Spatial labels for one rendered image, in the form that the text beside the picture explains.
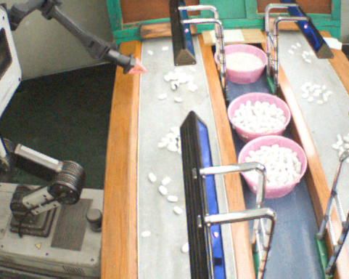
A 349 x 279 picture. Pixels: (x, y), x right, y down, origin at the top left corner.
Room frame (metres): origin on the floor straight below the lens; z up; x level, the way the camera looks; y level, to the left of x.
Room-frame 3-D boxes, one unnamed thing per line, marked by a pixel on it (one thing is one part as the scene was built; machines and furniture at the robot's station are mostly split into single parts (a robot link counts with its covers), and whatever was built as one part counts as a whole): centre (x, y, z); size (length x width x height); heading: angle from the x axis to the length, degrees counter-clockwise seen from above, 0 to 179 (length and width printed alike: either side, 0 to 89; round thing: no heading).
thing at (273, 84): (1.63, -0.57, 0.90); 0.20 x 0.19 x 0.45; 177
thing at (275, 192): (1.10, -0.34, 0.72); 0.27 x 0.27 x 0.10
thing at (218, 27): (1.65, -0.17, 0.90); 0.20 x 0.19 x 0.45; 177
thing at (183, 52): (1.66, -0.09, 1.08); 0.62 x 0.08 x 0.07; 177
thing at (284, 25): (2.07, -0.73, 0.83); 0.30 x 0.06 x 0.07; 87
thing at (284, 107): (1.38, -0.36, 0.72); 0.27 x 0.27 x 0.10
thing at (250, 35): (2.04, -0.38, 0.77); 0.33 x 0.15 x 0.01; 87
